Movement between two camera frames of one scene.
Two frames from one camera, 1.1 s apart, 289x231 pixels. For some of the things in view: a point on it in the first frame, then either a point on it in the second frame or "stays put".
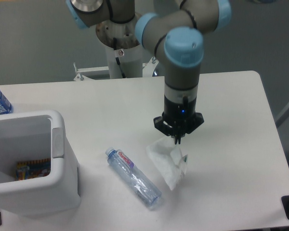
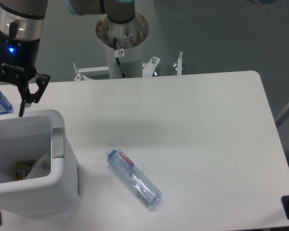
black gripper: (179, 118) → (16, 59)
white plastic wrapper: (169, 158) → (41, 168)
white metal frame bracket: (149, 68) stays put
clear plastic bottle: (147, 192) stays put
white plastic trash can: (30, 135) stays put
